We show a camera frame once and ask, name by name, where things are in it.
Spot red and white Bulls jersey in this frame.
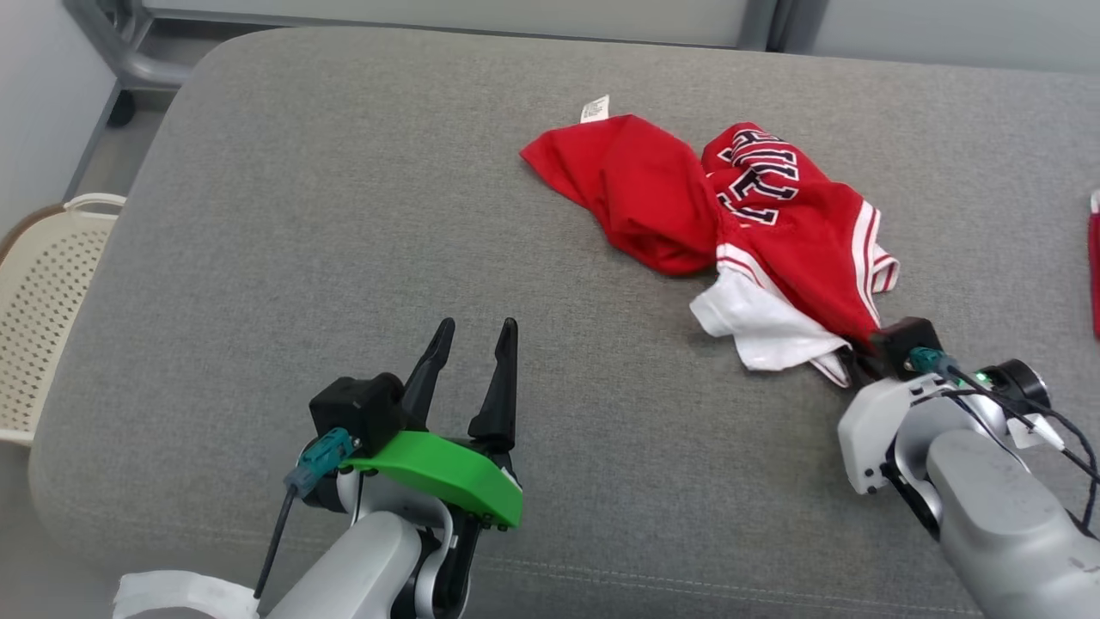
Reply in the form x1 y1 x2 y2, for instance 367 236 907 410
520 95 901 389

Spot white tape on left cable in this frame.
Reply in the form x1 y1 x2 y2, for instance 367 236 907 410
113 570 261 619

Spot black left camera cable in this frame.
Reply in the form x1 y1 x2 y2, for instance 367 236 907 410
254 427 356 601

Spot black camera cable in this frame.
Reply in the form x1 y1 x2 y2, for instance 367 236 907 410
909 346 1100 530
254 427 356 601

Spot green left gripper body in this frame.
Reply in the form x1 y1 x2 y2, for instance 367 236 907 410
339 430 523 530

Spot black right camera cable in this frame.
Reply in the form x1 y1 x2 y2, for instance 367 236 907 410
909 346 1100 530

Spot grey fabric sofa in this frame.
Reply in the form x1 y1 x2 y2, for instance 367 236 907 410
28 26 1100 619

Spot red shorts with white stripe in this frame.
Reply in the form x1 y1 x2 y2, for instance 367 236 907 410
1086 189 1100 341

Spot grey metal frame post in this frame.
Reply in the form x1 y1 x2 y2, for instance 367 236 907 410
739 0 822 54

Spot white tag on right cable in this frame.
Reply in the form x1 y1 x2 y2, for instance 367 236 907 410
1007 413 1066 453

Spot cream perforated laundry basket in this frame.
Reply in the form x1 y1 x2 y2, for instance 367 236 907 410
0 193 127 448

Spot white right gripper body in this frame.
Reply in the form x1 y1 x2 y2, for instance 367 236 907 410
838 371 955 496

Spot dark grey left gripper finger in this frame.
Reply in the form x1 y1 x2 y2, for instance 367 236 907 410
467 317 521 452
401 317 456 431

